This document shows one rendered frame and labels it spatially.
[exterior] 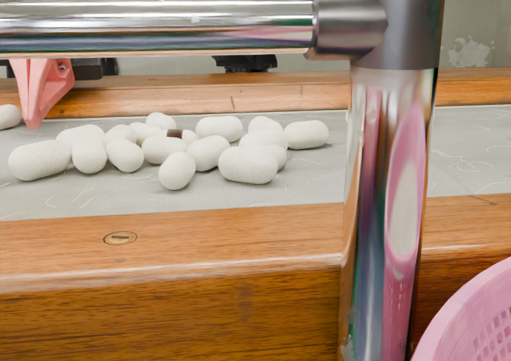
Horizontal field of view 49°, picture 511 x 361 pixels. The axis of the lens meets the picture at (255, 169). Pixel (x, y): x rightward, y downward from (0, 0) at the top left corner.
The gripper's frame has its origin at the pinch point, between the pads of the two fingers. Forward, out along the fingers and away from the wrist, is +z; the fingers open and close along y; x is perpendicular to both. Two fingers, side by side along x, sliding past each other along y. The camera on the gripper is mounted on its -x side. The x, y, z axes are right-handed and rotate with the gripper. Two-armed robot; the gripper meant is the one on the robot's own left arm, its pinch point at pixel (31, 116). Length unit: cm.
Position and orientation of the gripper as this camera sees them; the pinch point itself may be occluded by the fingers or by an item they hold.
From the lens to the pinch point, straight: 46.9
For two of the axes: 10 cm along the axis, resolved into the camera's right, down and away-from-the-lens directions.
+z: 1.1, 8.4, -5.3
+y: 9.9, -0.5, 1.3
